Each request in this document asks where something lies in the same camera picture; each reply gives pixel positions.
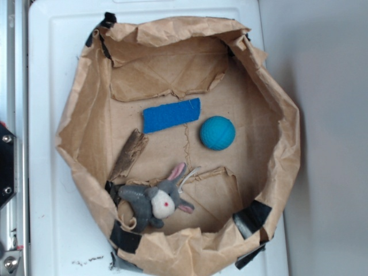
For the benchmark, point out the grey plush bunny toy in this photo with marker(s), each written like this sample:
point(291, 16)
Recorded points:
point(151, 205)

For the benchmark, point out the teal rubber ball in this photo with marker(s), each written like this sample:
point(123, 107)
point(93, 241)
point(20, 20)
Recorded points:
point(217, 133)

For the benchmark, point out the white plastic tray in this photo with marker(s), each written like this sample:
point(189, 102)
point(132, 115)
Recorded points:
point(64, 238)

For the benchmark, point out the brown paper bag bin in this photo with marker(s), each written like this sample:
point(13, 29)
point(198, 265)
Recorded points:
point(238, 193)

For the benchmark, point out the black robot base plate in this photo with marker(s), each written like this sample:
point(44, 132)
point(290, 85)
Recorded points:
point(7, 159)

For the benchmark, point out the blue rectangular sponge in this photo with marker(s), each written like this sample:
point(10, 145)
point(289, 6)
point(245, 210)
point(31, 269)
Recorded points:
point(169, 115)

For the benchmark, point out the brown wood bark piece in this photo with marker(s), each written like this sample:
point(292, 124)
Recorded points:
point(128, 155)

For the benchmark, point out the metal rail frame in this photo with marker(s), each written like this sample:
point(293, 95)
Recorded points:
point(15, 252)

